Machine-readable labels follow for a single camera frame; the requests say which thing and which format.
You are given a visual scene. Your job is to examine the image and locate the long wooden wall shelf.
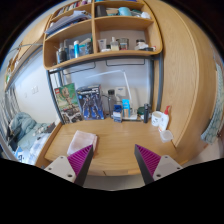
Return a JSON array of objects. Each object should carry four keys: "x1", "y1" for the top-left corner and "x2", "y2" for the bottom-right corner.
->
[{"x1": 3, "y1": 31, "x2": 48, "y2": 92}]

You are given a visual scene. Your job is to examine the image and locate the black cylindrical bottle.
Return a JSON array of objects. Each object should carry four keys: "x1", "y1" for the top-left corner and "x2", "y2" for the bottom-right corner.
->
[{"x1": 143, "y1": 103, "x2": 152, "y2": 124}]

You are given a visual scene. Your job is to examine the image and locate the white metal bed rail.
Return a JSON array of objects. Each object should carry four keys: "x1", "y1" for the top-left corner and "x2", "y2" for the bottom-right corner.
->
[{"x1": 0, "y1": 88, "x2": 18, "y2": 149}]

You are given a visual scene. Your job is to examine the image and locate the grey metal desk frame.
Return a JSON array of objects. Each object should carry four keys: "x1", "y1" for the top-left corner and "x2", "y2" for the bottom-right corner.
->
[{"x1": 45, "y1": 53, "x2": 164, "y2": 125}]

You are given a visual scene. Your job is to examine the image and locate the light blue card pack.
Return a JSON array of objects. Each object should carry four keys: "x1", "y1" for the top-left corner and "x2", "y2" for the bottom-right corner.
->
[{"x1": 121, "y1": 98, "x2": 131, "y2": 118}]

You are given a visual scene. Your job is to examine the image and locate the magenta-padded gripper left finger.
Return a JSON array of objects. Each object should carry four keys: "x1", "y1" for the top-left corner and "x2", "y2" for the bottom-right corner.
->
[{"x1": 44, "y1": 144, "x2": 94, "y2": 187}]

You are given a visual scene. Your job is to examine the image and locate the green patterned cloth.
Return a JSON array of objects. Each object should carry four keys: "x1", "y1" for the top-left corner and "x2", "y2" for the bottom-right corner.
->
[{"x1": 200, "y1": 62, "x2": 224, "y2": 145}]

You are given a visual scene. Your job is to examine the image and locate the white bottle with red cap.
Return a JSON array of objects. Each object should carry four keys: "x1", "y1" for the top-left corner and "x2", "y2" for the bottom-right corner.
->
[{"x1": 157, "y1": 105, "x2": 171, "y2": 133}]

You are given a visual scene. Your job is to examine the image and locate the wooden shelf unit with items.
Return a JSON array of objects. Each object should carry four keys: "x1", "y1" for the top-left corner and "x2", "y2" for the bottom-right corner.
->
[{"x1": 42, "y1": 0, "x2": 164, "y2": 71}]

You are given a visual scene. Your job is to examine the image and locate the small dark blue box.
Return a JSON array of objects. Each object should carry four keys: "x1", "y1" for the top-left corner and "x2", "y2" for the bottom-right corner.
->
[{"x1": 112, "y1": 104, "x2": 124, "y2": 123}]

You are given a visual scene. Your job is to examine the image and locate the clear bottle with dark cap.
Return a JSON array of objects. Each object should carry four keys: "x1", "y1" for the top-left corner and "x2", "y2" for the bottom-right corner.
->
[{"x1": 107, "y1": 89, "x2": 117, "y2": 118}]

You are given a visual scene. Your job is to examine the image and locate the bed with teal duvet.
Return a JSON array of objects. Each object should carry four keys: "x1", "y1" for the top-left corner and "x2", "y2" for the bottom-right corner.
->
[{"x1": 6, "y1": 111, "x2": 58, "y2": 166}]

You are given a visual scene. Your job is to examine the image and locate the blue robot model kit box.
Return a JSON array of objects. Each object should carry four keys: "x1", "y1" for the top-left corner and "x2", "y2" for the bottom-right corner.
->
[{"x1": 75, "y1": 83, "x2": 105, "y2": 121}]

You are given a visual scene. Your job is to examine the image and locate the green tree figure toy box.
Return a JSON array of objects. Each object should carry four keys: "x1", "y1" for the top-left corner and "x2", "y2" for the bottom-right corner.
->
[{"x1": 53, "y1": 83, "x2": 84, "y2": 125}]

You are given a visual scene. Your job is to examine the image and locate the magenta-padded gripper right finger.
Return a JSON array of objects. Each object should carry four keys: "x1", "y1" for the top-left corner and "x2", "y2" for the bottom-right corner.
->
[{"x1": 134, "y1": 144, "x2": 184, "y2": 186}]

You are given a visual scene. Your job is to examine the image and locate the white wall socket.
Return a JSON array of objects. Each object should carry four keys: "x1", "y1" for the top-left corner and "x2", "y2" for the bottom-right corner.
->
[{"x1": 114, "y1": 86, "x2": 127, "y2": 98}]

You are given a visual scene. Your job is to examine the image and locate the white printed cup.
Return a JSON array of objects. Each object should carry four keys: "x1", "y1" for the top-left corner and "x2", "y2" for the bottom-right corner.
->
[{"x1": 150, "y1": 110, "x2": 163, "y2": 128}]

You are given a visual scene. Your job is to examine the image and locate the white arched desk lamp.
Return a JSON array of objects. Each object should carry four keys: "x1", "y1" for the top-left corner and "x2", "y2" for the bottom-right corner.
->
[{"x1": 86, "y1": 69, "x2": 138, "y2": 121}]

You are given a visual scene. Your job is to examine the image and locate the pale pink towel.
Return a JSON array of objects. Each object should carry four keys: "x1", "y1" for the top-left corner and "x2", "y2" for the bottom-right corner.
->
[{"x1": 66, "y1": 129, "x2": 99, "y2": 158}]

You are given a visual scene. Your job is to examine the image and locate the clear plastic container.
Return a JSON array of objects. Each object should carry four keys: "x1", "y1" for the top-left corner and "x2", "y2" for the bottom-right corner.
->
[{"x1": 159, "y1": 129, "x2": 174, "y2": 144}]

